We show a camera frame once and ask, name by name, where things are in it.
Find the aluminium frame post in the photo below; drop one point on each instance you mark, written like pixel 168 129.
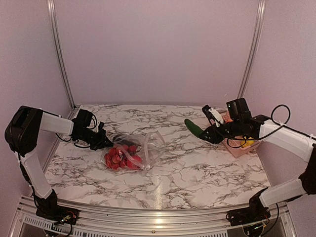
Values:
pixel 253 47
pixel 59 54

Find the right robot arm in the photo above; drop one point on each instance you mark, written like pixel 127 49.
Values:
pixel 285 140

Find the right aluminium frame post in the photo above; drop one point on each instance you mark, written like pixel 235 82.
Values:
pixel 253 47

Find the left aluminium frame post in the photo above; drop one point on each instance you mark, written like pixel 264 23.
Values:
pixel 59 54

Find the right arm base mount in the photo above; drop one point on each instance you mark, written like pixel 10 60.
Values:
pixel 245 216

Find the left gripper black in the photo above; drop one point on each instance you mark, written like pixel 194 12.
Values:
pixel 100 143

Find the red fake tomato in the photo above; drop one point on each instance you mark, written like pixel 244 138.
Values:
pixel 132 149

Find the green fake cucumber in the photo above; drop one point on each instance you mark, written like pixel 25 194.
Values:
pixel 193 128

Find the clear zip top bag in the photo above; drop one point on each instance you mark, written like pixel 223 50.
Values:
pixel 150 148

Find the yellow fake pepper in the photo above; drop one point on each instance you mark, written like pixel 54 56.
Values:
pixel 247 142

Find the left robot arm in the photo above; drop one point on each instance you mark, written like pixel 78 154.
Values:
pixel 22 135

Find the pink plastic basket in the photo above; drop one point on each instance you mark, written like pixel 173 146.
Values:
pixel 234 146

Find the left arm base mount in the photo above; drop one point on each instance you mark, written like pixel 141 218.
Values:
pixel 61 216

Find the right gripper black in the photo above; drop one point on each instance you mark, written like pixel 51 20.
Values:
pixel 215 138

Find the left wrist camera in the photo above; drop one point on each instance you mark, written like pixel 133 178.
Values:
pixel 100 127

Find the aluminium front rail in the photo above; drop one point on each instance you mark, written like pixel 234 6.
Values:
pixel 101 221

